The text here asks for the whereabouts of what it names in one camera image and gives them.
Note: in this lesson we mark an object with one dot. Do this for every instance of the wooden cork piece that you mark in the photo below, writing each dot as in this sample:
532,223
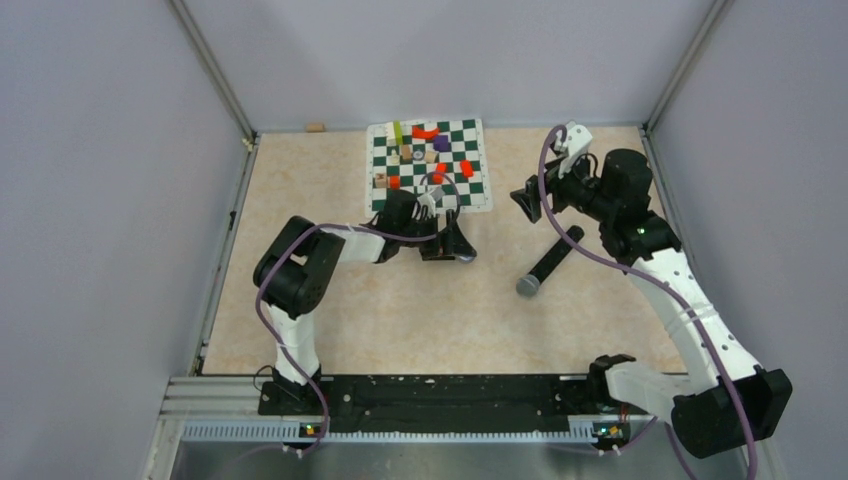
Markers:
315,127

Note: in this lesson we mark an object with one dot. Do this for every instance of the red cylinder block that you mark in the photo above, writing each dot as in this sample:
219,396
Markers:
439,172

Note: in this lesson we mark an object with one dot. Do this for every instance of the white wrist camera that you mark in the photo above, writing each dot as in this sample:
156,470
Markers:
428,200
570,144

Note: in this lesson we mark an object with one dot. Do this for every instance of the black microphone grey head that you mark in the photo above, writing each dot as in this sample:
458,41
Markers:
530,283

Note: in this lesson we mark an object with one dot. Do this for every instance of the yellow-green block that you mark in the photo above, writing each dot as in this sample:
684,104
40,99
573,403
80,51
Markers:
395,133

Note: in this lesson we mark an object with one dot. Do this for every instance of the green white chessboard mat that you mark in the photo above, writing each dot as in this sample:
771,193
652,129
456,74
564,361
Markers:
382,160

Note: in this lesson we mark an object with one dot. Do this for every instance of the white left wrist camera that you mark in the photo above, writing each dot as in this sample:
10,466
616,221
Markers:
428,200

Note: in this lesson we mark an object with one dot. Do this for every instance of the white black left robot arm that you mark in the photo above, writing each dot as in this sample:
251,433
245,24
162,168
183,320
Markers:
294,273

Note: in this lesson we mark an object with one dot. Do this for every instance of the purple block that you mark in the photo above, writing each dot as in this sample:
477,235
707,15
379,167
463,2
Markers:
441,143

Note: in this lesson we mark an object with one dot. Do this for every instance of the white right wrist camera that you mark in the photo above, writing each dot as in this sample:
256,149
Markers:
570,144

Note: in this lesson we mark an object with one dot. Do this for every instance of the aluminium frame rail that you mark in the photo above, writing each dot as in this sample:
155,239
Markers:
227,406

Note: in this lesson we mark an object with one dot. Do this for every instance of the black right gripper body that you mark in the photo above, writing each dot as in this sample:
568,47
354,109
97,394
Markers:
560,188

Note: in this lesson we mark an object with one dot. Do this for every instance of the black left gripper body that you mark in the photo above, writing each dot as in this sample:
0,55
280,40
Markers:
441,245

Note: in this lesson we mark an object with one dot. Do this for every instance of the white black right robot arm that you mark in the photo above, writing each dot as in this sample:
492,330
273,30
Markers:
662,285

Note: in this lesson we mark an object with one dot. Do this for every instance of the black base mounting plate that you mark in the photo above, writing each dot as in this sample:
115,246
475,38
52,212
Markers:
447,404

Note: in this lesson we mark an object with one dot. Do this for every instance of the red arch block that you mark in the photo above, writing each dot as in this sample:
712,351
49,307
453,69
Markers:
418,132

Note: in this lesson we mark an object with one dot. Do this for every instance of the red block right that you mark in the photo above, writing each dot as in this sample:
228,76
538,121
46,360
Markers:
466,168

